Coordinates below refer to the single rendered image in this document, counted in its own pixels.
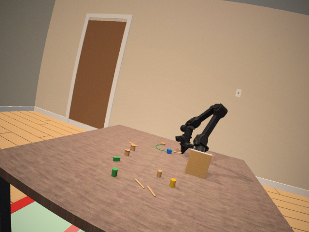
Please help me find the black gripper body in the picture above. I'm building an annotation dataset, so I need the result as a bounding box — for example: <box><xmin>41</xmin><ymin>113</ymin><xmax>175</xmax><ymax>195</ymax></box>
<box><xmin>180</xmin><ymin>133</ymin><xmax>194</xmax><ymax>149</ymax></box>

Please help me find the yellow cylinder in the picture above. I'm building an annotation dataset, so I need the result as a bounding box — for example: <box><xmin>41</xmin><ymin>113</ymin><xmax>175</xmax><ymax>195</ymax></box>
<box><xmin>169</xmin><ymin>178</ymin><xmax>176</xmax><ymax>188</ymax></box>

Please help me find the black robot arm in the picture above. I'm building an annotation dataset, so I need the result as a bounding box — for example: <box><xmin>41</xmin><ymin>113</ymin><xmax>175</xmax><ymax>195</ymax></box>
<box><xmin>175</xmin><ymin>103</ymin><xmax>228</xmax><ymax>153</ymax></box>

